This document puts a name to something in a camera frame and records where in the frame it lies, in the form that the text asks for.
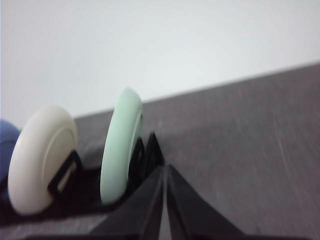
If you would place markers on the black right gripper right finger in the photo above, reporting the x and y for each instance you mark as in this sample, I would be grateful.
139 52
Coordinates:
192 216

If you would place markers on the white plate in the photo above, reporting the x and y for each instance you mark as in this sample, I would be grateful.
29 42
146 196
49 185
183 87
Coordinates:
41 147

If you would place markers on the mint green plate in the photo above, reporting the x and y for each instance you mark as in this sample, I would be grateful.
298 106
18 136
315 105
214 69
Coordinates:
122 134

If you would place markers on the blue plate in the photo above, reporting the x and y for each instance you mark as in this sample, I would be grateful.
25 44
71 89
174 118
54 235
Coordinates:
9 133

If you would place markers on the black dish rack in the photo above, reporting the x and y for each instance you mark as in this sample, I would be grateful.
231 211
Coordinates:
75 191

